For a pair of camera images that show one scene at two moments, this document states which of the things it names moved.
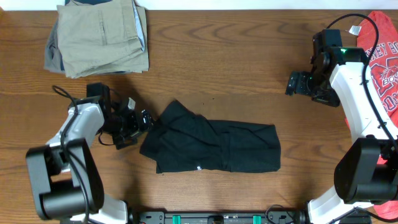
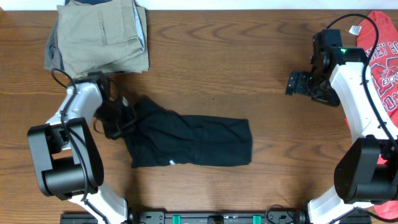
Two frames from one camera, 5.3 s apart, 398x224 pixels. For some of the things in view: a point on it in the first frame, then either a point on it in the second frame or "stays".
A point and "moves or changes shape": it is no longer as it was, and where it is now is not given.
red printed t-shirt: [383, 81] stays
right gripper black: [296, 83] stays
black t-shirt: [180, 140] moves or changes shape
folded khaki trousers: [102, 37] stays
